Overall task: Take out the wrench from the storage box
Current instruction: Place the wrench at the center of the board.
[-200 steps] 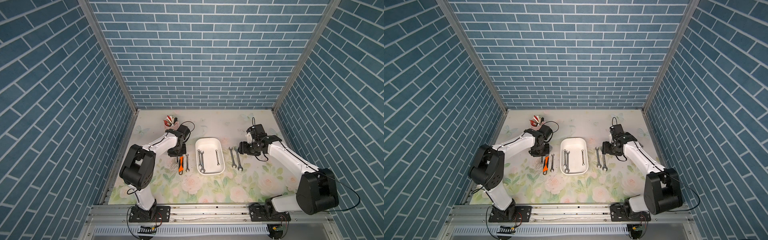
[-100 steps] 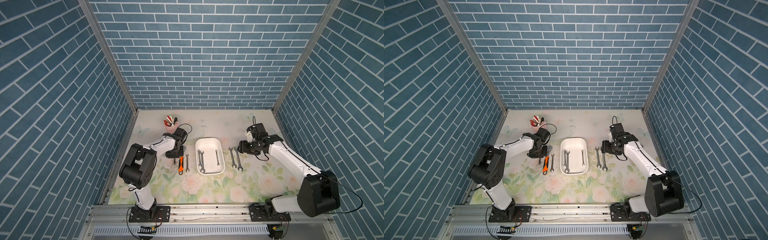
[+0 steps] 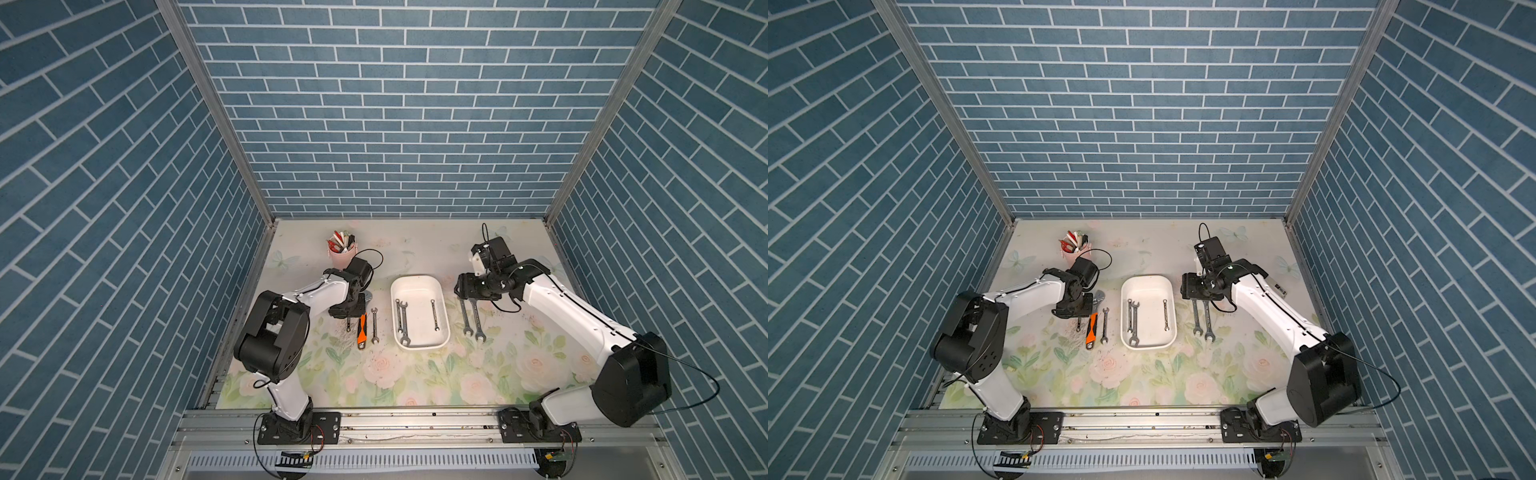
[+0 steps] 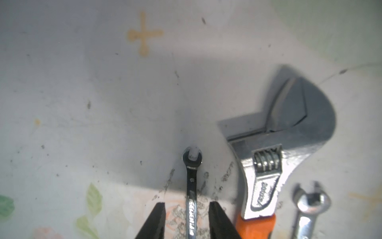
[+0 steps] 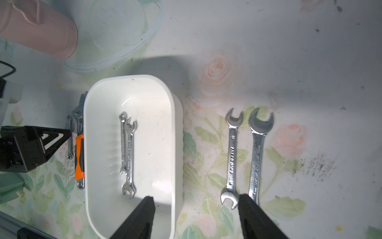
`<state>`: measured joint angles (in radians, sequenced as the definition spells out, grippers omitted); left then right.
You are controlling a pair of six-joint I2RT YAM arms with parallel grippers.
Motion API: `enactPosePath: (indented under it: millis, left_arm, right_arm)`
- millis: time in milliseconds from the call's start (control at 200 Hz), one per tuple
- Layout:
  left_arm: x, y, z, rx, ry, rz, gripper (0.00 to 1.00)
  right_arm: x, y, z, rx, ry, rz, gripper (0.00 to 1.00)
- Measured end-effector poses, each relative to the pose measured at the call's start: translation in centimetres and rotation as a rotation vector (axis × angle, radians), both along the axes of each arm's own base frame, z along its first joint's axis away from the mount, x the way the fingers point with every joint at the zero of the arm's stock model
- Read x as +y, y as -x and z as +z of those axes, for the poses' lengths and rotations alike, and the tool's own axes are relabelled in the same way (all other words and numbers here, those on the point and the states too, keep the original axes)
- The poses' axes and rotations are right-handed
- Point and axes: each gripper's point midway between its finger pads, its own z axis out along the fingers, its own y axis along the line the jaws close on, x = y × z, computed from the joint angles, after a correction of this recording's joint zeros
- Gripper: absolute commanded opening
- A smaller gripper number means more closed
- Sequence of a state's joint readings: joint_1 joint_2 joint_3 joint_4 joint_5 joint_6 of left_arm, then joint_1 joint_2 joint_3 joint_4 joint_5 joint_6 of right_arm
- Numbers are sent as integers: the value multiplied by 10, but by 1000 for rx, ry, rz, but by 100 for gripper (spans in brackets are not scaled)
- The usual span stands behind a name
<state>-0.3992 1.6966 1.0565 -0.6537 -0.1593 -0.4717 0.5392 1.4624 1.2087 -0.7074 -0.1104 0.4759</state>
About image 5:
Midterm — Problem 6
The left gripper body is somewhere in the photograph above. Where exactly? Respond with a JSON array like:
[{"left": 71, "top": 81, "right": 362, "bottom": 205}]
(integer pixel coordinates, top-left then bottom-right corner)
[{"left": 1, "top": 126, "right": 45, "bottom": 173}]

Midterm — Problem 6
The silver wrench in box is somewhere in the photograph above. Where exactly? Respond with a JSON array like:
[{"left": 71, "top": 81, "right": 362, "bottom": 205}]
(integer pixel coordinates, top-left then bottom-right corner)
[
  {"left": 122, "top": 117, "right": 137, "bottom": 199},
  {"left": 119, "top": 112, "right": 127, "bottom": 176}
]

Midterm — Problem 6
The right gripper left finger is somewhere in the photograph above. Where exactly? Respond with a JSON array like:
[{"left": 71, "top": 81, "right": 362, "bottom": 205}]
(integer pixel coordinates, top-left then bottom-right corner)
[{"left": 111, "top": 196, "right": 156, "bottom": 239}]

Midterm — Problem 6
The pink pen cup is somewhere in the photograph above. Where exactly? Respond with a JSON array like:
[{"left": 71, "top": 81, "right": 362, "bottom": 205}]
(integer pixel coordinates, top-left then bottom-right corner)
[{"left": 1, "top": 1, "right": 78, "bottom": 59}]

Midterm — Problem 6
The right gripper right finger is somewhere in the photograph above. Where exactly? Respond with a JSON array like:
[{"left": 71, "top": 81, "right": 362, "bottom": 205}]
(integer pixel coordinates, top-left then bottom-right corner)
[{"left": 238, "top": 194, "right": 288, "bottom": 239}]

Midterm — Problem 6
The small silver wrench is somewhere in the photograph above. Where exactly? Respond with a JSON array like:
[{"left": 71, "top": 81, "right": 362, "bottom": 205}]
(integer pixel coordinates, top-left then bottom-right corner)
[{"left": 66, "top": 115, "right": 74, "bottom": 159}]

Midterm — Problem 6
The orange handled adjustable wrench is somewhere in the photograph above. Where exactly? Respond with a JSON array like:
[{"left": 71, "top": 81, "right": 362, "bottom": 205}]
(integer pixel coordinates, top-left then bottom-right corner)
[{"left": 72, "top": 91, "right": 88, "bottom": 190}]

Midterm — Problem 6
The large silver open-end wrench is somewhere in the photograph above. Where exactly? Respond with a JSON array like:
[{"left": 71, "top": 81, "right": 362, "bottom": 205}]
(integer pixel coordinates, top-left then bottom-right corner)
[{"left": 248, "top": 108, "right": 274, "bottom": 206}]

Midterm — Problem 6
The white storage box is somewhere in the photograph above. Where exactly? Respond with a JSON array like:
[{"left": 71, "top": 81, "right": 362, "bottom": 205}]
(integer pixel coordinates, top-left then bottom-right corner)
[{"left": 84, "top": 75, "right": 183, "bottom": 239}]

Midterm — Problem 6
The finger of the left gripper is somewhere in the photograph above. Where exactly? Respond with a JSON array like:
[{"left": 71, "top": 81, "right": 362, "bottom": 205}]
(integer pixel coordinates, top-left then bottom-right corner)
[{"left": 38, "top": 127, "right": 71, "bottom": 161}]

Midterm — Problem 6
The clear plastic lid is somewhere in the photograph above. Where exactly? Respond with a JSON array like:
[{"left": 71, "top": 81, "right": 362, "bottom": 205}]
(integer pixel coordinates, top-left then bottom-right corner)
[{"left": 64, "top": 1, "right": 164, "bottom": 73}]

